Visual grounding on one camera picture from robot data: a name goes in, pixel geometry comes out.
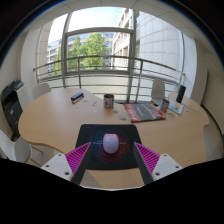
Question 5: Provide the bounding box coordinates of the small standing picture card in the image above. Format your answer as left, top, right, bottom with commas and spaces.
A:
168, 100, 185, 116

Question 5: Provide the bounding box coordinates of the pink and lilac computer mouse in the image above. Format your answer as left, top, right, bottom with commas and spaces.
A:
102, 133, 120, 155

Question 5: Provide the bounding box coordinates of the black whiteboard eraser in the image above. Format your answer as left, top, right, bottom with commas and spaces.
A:
70, 92, 85, 103

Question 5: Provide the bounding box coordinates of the red and black magazine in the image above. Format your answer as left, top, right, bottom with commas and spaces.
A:
123, 102, 167, 123

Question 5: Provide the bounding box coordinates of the small printed cup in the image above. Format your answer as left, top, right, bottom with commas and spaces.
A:
159, 98, 171, 114

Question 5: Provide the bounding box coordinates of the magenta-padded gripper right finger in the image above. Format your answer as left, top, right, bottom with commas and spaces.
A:
132, 141, 184, 186

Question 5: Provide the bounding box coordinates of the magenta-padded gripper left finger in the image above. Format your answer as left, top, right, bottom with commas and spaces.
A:
41, 141, 94, 186

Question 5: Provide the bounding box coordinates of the strawberry print mug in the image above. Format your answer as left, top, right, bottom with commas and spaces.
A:
103, 93, 115, 109

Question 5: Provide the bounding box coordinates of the white chair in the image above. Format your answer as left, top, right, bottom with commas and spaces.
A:
150, 78, 167, 106
0, 129, 44, 166
32, 82, 52, 101

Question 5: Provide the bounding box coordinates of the grey metal railing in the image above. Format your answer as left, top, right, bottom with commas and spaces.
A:
33, 54, 186, 103

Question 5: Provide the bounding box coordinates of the black patterned mouse pad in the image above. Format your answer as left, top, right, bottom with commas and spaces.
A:
75, 123, 144, 171

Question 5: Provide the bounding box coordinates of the black and white office printer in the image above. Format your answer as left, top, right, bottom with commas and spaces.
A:
0, 78, 30, 139

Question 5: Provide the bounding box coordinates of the black upright speaker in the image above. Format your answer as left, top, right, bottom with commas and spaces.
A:
175, 84, 187, 104

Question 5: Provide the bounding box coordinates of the blue and white marker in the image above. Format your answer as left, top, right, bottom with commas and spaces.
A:
71, 97, 85, 105

